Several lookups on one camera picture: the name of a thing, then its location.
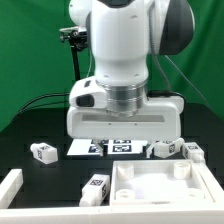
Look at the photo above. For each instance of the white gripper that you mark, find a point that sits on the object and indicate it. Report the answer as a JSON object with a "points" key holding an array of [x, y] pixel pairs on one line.
{"points": [[130, 115]]}

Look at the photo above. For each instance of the white square tabletop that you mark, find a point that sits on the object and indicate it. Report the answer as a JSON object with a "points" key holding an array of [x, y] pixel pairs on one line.
{"points": [[157, 182]]}

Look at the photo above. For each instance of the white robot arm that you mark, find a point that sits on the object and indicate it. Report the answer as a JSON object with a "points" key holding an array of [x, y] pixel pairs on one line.
{"points": [[122, 33]]}

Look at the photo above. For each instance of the white sheet with tags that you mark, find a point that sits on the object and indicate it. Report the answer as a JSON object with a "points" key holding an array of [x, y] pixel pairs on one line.
{"points": [[86, 147]]}

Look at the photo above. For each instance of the white U-shaped fence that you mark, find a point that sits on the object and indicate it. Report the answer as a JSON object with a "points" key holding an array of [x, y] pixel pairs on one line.
{"points": [[189, 213]]}

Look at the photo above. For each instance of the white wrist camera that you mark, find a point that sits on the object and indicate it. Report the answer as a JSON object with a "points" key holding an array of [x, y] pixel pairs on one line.
{"points": [[86, 93]]}

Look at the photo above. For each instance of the camera on black stand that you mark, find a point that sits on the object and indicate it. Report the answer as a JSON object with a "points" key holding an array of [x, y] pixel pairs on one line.
{"points": [[76, 36]]}

